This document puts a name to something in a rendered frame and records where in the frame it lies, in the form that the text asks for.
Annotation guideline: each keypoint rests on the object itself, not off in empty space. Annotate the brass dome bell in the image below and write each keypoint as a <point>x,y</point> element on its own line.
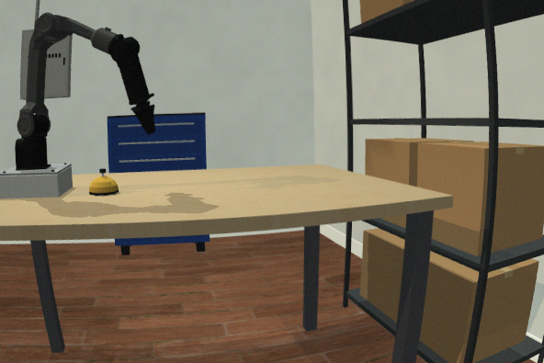
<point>103,185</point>

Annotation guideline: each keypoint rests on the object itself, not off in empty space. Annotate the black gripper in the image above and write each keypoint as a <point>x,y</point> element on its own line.
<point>136,92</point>

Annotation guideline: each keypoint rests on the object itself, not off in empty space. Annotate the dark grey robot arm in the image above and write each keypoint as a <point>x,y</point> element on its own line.
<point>32,152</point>

